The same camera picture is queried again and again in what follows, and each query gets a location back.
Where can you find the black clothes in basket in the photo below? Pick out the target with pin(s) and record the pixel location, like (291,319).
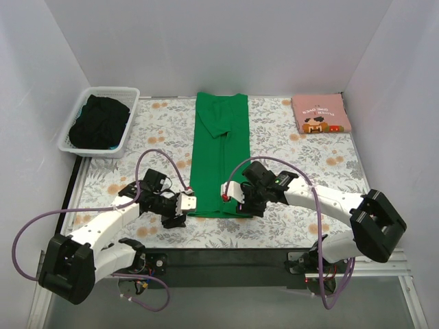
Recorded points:
(100,125)

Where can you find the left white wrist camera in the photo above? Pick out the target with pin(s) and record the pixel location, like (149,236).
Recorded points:
(186,202)

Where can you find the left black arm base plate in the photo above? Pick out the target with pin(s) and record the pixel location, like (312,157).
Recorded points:
(145,264)

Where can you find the folded pink printed t shirt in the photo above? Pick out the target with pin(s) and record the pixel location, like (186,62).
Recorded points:
(316,114)

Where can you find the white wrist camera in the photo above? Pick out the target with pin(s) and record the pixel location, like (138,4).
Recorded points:
(186,202)
(232,191)

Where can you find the aluminium frame rail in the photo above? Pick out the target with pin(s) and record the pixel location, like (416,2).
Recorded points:
(242,288)

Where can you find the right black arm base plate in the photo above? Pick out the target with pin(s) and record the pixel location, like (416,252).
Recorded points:
(303,263)

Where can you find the green t shirt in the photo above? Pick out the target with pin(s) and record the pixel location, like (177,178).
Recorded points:
(221,141)

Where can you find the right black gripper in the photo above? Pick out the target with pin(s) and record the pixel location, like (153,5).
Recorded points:
(247,197)

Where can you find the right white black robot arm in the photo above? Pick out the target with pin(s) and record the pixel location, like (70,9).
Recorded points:
(375,226)

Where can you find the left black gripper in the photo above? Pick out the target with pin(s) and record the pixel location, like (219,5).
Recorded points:
(178,221)

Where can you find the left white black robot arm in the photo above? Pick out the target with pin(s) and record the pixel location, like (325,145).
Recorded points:
(74,263)

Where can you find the white plastic laundry basket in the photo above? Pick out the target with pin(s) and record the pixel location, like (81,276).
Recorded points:
(126,95)

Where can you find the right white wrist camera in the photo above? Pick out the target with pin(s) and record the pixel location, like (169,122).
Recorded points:
(232,191)

